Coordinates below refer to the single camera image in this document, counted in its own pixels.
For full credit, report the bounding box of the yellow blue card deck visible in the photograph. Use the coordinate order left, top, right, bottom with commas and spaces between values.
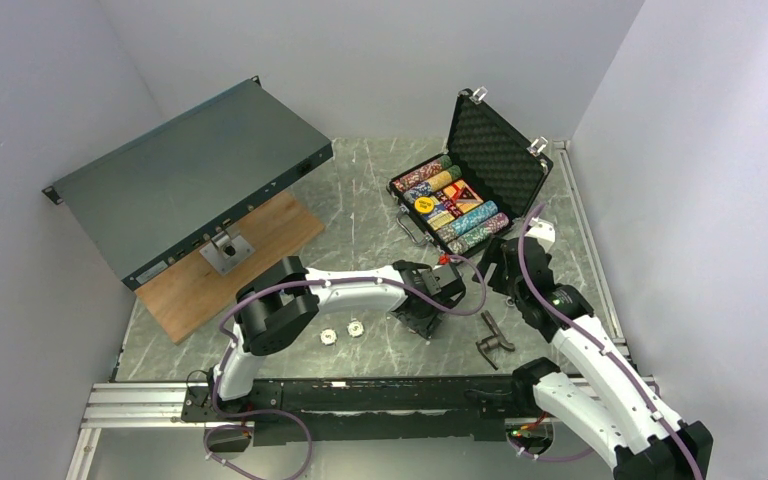
425, 209, 461, 230

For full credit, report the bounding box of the yellow big blind button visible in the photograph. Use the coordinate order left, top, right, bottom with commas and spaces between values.
413, 196, 436, 214

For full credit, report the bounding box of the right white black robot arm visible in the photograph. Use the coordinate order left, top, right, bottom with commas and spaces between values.
474, 236, 713, 479

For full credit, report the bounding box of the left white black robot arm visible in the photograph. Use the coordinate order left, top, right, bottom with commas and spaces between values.
207, 256, 466, 420

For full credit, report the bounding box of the red card deck in case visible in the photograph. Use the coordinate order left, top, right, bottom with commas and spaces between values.
435, 179, 484, 219

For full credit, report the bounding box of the black poker chip case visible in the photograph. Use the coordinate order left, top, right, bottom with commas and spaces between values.
387, 86, 554, 253

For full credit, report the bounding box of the blue poker chip right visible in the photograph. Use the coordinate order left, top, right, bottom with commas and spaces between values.
347, 320, 365, 338

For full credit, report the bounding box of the blue poker chip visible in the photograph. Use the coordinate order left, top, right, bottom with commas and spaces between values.
319, 328, 338, 346
347, 320, 365, 338

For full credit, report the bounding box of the blue poker chip left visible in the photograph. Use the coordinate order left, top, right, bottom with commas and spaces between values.
319, 328, 338, 346

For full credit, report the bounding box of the wooden board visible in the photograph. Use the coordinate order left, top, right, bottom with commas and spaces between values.
136, 191, 325, 344

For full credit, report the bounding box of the dark grey rack server chassis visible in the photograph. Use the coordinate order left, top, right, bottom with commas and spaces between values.
42, 77, 333, 291

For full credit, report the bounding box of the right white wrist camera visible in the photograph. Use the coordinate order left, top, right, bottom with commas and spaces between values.
525, 218, 556, 252

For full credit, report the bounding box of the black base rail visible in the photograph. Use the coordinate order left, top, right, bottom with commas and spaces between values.
82, 374, 657, 452

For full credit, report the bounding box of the silver metal bracket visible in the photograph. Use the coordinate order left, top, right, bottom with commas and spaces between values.
199, 227, 255, 276

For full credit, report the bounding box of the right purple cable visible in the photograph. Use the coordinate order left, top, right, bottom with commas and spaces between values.
506, 201, 707, 480

